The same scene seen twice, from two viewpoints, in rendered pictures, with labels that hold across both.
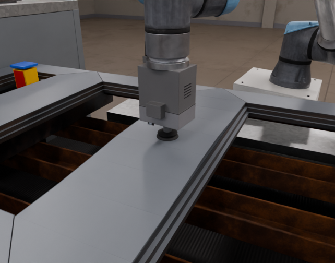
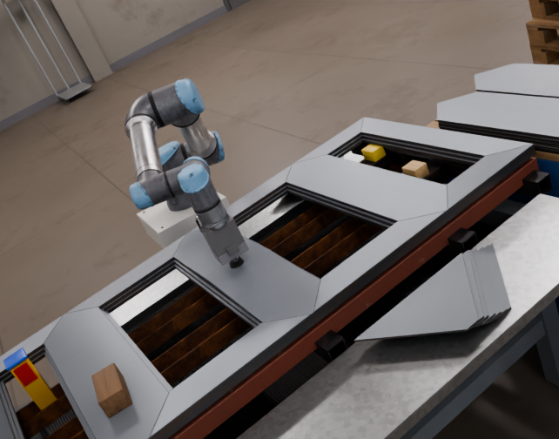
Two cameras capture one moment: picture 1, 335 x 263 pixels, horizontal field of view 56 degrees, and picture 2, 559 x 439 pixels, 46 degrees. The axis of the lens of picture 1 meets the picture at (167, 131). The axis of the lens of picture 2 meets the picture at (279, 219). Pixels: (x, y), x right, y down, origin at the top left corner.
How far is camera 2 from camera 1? 1.37 m
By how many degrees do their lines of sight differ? 42
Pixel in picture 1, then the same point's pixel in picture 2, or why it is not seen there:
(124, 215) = (292, 282)
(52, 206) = (265, 309)
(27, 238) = (283, 314)
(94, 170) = (246, 295)
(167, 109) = (236, 243)
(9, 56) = not seen: outside the picture
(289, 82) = not seen: hidden behind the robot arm
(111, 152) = (233, 288)
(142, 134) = (225, 274)
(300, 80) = not seen: hidden behind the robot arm
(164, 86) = (228, 233)
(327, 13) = (198, 137)
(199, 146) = (259, 251)
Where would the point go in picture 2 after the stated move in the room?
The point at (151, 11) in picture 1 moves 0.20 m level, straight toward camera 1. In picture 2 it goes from (204, 199) to (267, 194)
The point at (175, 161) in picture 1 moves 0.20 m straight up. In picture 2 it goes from (266, 261) to (235, 199)
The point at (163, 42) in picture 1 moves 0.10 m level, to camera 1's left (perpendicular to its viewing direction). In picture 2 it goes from (218, 210) to (196, 233)
